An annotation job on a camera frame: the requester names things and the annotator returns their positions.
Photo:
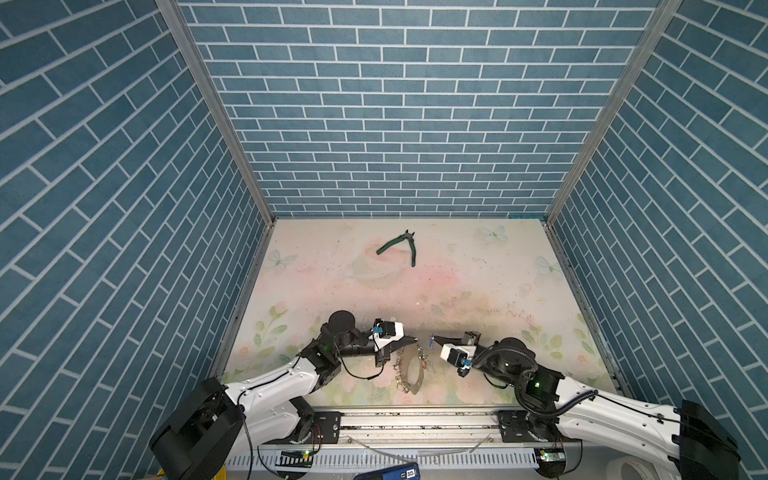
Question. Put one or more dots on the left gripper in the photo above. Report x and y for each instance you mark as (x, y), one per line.
(398, 344)

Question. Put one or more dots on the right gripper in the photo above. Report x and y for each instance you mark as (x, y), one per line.
(448, 339)

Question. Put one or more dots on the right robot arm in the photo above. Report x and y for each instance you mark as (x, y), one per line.
(685, 440)

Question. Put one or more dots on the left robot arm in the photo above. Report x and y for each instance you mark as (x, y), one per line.
(216, 419)

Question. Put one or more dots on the blue device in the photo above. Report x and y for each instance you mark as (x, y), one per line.
(406, 471)

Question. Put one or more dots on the white tape roll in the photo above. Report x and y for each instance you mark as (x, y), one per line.
(627, 468)

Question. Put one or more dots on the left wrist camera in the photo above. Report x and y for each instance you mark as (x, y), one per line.
(387, 335)

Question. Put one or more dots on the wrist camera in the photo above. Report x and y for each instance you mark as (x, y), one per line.
(459, 356)
(387, 335)

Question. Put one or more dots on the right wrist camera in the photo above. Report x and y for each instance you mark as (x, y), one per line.
(459, 356)

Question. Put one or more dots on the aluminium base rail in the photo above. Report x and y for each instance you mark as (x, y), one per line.
(418, 428)

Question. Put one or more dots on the green handled pliers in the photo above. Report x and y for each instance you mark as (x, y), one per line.
(407, 237)

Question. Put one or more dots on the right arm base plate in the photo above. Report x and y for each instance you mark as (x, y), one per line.
(514, 427)

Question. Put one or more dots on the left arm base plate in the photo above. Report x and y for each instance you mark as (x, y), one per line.
(324, 425)

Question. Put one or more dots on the white cable duct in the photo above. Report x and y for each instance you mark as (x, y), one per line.
(354, 460)

